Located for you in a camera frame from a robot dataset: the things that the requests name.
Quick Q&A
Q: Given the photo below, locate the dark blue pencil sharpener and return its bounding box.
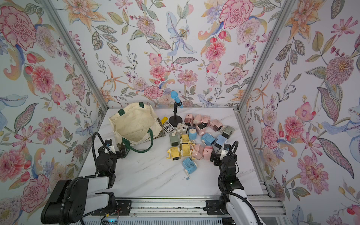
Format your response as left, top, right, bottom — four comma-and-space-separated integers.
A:
214, 135, 227, 149

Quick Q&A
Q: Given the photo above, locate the dark green pencil sharpener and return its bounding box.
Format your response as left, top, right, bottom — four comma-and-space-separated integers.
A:
222, 125, 235, 139

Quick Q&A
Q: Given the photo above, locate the yellow pencil sharpener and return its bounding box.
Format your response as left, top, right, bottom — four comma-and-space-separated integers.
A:
181, 134, 190, 144
166, 146, 181, 161
181, 142, 196, 157

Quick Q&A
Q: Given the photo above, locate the cream canvas tote bag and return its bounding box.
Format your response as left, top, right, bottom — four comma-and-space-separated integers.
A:
109, 102, 166, 153

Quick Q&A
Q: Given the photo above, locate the light green pencil sharpener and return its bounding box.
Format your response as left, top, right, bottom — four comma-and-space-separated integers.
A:
169, 130, 180, 147

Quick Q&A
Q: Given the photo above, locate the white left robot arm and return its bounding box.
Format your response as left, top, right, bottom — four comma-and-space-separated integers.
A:
40, 132, 131, 225

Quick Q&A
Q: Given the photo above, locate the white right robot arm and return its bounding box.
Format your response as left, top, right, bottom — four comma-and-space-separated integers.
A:
204, 141, 264, 225

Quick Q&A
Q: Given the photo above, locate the blue playing card box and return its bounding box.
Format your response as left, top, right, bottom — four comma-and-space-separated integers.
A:
163, 122, 175, 134

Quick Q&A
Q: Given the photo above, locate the black microphone stand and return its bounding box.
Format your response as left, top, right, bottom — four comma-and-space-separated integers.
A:
168, 101, 183, 127

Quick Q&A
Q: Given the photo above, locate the yellow wooden block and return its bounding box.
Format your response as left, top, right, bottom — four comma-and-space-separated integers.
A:
161, 117, 168, 125

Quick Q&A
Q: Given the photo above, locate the blue microphone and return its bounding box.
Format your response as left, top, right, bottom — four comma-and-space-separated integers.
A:
170, 91, 183, 108

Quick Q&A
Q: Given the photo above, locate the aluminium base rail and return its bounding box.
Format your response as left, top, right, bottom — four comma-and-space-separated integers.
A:
82, 181, 290, 225

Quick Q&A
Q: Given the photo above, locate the aluminium corner post right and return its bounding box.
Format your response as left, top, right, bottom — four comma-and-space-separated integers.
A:
235, 1, 295, 113

